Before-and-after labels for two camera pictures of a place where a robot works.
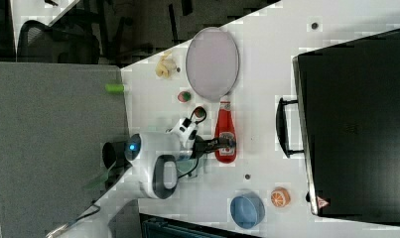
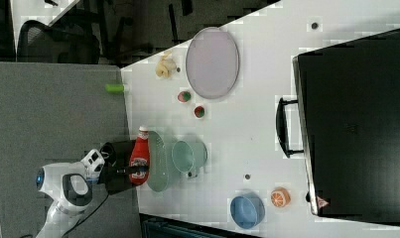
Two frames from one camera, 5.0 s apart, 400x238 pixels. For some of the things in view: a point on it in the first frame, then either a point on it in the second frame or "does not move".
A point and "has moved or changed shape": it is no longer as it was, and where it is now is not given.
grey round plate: x=212 y=62 does not move
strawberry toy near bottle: x=199 y=112 does not move
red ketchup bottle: x=225 y=127 has moved or changed shape
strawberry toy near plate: x=184 y=96 does not move
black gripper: x=201 y=146 -> x=109 y=174
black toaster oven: x=351 y=122 does not move
